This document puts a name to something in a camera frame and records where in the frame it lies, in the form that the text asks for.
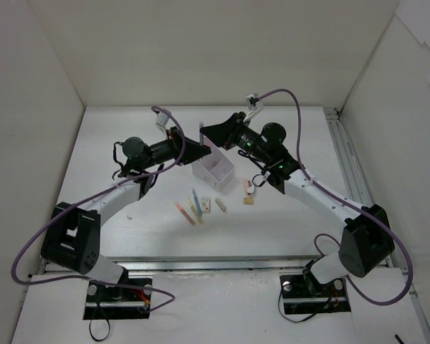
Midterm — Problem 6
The white three-compartment organizer box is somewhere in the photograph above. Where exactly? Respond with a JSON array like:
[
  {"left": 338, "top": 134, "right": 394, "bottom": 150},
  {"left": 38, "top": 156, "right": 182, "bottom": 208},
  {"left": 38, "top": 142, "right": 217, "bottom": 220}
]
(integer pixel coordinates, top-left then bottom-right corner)
[{"left": 191, "top": 138, "right": 235, "bottom": 192}]

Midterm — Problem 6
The purple pen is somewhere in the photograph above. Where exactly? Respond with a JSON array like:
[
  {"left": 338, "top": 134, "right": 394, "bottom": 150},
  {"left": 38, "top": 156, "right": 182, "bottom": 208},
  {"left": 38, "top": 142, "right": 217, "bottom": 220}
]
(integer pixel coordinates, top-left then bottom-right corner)
[{"left": 199, "top": 122, "right": 204, "bottom": 145}]

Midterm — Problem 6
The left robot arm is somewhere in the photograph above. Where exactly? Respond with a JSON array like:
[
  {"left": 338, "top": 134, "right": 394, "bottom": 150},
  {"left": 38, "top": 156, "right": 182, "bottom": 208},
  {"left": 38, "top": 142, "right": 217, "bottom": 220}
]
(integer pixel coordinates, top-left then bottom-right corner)
[{"left": 41, "top": 127, "right": 211, "bottom": 301}]

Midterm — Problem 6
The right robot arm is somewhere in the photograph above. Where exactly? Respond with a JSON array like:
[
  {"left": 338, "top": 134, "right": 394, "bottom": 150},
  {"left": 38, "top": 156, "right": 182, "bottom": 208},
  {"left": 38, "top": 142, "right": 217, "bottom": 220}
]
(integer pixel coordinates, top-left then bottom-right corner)
[{"left": 200, "top": 113, "right": 394, "bottom": 295}]

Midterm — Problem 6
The yellow highlighter pen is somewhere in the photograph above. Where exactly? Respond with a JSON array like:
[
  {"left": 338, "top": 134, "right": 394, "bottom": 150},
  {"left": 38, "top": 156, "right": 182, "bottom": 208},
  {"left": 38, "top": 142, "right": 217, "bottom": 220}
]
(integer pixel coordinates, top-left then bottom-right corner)
[{"left": 186, "top": 199, "right": 204, "bottom": 225}]

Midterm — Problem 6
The staples box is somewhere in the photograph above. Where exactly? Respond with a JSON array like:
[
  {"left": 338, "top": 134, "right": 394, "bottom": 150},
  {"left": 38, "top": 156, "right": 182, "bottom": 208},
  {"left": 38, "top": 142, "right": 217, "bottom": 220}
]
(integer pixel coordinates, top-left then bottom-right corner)
[{"left": 200, "top": 197, "right": 211, "bottom": 214}]

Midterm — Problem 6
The blue highlighter pen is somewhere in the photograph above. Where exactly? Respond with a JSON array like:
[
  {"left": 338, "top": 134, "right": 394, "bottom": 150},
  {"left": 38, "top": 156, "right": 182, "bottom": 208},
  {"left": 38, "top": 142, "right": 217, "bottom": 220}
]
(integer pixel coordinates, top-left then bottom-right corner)
[{"left": 191, "top": 188, "right": 202, "bottom": 216}]

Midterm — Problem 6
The white eraser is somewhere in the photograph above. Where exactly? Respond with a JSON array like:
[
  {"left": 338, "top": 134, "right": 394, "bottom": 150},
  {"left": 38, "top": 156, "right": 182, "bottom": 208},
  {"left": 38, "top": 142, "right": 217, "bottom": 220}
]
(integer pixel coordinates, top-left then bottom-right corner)
[{"left": 215, "top": 198, "right": 227, "bottom": 213}]

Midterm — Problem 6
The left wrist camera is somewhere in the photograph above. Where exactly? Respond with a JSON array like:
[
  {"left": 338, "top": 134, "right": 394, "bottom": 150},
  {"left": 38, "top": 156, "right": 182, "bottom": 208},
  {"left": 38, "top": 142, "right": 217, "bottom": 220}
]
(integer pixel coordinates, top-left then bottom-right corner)
[{"left": 152, "top": 107, "right": 170, "bottom": 136}]

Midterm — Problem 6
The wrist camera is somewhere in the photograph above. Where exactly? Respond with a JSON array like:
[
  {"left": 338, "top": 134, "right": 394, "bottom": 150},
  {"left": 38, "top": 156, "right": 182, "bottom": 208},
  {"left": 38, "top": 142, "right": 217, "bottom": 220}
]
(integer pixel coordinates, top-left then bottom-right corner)
[
  {"left": 152, "top": 107, "right": 170, "bottom": 136},
  {"left": 244, "top": 93, "right": 264, "bottom": 123}
]

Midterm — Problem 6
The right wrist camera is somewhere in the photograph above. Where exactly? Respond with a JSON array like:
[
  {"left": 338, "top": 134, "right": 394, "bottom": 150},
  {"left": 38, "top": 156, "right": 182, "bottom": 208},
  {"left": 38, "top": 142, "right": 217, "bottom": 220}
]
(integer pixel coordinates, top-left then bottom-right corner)
[{"left": 244, "top": 93, "right": 264, "bottom": 123}]

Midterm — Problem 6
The aluminium frame rail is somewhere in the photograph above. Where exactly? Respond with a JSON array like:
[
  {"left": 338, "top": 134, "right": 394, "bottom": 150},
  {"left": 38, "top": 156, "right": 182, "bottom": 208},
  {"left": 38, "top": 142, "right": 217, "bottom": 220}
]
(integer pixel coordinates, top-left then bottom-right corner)
[{"left": 323, "top": 107, "right": 430, "bottom": 343}]

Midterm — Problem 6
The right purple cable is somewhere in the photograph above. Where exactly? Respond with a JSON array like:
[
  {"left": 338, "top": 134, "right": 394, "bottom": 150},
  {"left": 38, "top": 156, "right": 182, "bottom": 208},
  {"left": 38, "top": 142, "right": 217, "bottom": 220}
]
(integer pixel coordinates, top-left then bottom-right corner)
[{"left": 257, "top": 87, "right": 415, "bottom": 305}]

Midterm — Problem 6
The purple cable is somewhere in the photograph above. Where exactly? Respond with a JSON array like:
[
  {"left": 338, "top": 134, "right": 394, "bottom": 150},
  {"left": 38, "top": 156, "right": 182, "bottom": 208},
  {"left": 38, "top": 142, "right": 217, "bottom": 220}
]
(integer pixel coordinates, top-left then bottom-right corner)
[
  {"left": 257, "top": 87, "right": 415, "bottom": 305},
  {"left": 12, "top": 105, "right": 187, "bottom": 312}
]

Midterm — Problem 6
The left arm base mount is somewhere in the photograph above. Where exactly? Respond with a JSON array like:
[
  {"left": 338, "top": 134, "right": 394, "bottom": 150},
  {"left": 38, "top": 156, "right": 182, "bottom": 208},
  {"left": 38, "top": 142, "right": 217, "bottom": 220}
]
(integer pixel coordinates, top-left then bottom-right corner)
[{"left": 83, "top": 282, "right": 151, "bottom": 320}]

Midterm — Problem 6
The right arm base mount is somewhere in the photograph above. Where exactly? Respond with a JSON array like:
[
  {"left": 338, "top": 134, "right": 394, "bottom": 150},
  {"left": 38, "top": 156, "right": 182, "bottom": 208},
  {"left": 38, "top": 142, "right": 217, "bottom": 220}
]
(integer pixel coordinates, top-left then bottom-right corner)
[{"left": 279, "top": 274, "right": 351, "bottom": 316}]

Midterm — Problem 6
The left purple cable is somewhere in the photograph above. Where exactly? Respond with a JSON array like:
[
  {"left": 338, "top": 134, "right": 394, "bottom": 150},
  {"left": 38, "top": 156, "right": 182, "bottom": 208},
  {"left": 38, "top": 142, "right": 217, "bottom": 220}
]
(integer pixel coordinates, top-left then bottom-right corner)
[{"left": 12, "top": 105, "right": 187, "bottom": 312}]

